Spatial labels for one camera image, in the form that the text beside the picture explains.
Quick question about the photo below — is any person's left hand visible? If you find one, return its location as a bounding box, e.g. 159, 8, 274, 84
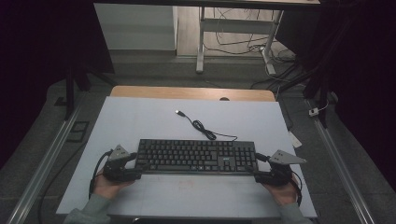
92, 169, 134, 199

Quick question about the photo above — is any black keyboard cable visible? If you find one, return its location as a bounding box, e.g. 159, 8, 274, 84
175, 109, 238, 142

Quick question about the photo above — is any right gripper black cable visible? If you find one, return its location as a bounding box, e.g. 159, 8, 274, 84
290, 170, 304, 207

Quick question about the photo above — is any person's right hand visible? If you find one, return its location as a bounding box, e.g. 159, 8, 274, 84
262, 175, 299, 207

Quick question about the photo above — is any wooden table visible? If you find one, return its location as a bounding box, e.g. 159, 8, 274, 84
110, 85, 276, 103

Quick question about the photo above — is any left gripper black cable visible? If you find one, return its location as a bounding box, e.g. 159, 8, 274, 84
88, 149, 113, 200

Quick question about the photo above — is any black floor plate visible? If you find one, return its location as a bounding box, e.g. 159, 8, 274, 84
65, 120, 91, 144

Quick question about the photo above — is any white paper tag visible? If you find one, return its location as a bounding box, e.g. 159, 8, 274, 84
288, 131, 303, 148

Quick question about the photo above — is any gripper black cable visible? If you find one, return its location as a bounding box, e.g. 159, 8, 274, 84
290, 170, 304, 207
88, 149, 113, 200

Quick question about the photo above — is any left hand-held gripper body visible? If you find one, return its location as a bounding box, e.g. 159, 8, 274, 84
102, 144, 144, 183

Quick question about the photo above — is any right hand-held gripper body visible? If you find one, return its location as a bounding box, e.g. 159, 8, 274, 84
253, 149, 307, 187

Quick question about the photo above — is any desk with white legs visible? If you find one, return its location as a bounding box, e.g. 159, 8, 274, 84
92, 0, 321, 76

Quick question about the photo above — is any tangle of floor cables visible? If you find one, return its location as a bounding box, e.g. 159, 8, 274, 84
204, 7, 297, 64

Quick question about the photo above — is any aluminium rail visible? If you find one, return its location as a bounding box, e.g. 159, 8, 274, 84
6, 92, 87, 224
306, 99, 376, 224

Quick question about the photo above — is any white cabinet panel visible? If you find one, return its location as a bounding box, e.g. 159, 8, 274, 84
93, 3, 178, 51

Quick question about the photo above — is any black computer keyboard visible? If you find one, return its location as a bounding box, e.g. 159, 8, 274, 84
134, 138, 260, 175

